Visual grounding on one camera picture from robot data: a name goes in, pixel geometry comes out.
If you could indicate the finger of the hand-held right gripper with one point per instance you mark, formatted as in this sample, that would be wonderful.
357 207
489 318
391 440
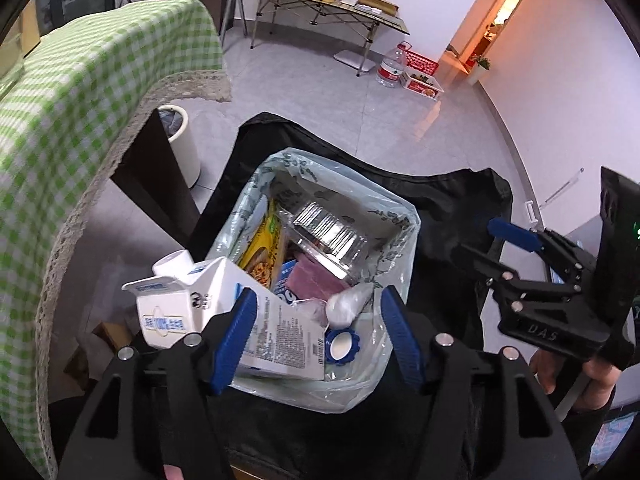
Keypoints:
515 234
495 267

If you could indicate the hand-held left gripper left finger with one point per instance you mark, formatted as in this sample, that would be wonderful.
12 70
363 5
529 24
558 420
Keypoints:
232 345

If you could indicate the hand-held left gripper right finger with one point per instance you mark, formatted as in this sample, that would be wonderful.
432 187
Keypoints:
404 340

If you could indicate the blue white ridged lid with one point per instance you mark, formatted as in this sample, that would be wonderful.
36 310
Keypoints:
350 340

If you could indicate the white wad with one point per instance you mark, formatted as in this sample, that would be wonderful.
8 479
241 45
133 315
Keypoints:
350 302

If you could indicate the white blue-print milk carton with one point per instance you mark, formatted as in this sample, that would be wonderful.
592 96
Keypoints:
165 320

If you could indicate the blue drink carton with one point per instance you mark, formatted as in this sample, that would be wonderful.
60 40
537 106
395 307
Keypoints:
286 280

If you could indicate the pale plastic trash bag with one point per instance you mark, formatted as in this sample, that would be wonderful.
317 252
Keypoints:
310 392

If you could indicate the yellow snack packet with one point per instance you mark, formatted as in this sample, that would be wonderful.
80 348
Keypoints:
262 250

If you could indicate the purple cloth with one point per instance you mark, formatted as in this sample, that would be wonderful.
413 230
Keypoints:
315 280

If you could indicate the clear plastic tray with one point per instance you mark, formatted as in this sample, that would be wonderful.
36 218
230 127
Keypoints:
325 230

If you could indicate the person's right forearm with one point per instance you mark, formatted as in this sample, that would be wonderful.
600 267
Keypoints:
590 440

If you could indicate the person's right hand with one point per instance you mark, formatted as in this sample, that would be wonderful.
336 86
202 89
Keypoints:
602 385

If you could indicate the white pen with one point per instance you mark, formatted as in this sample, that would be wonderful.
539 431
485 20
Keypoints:
562 187

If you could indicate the brown cardboard box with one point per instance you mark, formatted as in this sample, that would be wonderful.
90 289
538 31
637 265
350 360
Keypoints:
107 340

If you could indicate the pink cloth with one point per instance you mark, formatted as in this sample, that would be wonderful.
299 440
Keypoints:
172 474

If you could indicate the small potted plant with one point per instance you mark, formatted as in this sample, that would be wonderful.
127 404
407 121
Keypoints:
477 72

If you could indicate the red plastic basket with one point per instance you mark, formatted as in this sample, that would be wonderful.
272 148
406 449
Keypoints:
422 62

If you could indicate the white round waste bin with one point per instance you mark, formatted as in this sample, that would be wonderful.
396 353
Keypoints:
185 155

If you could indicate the large water jug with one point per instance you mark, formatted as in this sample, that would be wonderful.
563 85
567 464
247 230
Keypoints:
392 67

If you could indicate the lit doorway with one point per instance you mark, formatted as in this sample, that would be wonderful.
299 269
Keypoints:
500 20

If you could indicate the white flat board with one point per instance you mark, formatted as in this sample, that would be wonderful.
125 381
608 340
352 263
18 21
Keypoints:
355 60

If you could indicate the flat cardboard box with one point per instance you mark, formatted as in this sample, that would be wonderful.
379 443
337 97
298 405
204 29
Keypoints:
380 4

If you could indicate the folding camp table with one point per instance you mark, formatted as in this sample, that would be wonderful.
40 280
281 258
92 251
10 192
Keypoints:
350 12

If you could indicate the green checked tablecloth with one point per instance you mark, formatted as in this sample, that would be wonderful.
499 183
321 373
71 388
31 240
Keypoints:
75 110

